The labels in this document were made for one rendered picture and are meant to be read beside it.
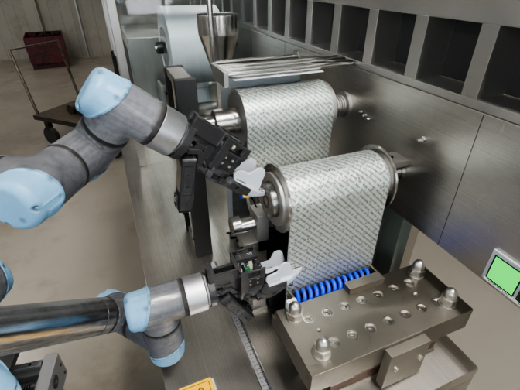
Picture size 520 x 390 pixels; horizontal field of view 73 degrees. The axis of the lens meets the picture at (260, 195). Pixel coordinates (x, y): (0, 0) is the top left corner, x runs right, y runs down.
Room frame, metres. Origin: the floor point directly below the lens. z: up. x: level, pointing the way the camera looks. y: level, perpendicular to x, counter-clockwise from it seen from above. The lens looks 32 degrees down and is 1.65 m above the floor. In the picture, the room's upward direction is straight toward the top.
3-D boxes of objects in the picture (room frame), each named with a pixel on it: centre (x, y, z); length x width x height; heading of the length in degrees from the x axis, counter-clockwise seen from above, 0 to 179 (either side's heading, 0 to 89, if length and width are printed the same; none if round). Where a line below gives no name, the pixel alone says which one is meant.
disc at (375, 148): (0.71, -0.27, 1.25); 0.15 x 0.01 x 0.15; 22
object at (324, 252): (0.61, -0.17, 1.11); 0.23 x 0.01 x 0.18; 112
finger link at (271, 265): (0.57, -0.04, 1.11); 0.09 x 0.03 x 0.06; 113
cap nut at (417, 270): (0.62, -0.38, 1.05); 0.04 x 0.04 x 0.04
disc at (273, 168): (0.62, -0.03, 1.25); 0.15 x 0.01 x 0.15; 22
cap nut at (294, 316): (0.49, -0.07, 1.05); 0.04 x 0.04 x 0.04
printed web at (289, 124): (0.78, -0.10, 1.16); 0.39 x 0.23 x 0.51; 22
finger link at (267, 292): (0.52, -0.01, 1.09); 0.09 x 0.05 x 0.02; 111
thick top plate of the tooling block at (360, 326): (0.51, -0.25, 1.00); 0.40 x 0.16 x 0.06; 112
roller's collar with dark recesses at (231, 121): (0.84, 0.09, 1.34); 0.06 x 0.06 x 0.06; 22
